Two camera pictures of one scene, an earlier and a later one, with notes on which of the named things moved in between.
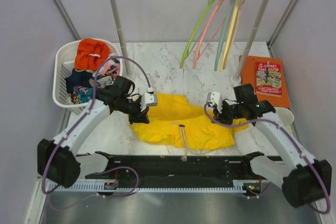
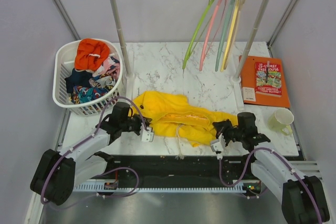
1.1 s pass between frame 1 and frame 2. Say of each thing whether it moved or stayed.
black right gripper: moved
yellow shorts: moved
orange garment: stayed
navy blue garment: stayed
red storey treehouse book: stayed
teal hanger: stayed
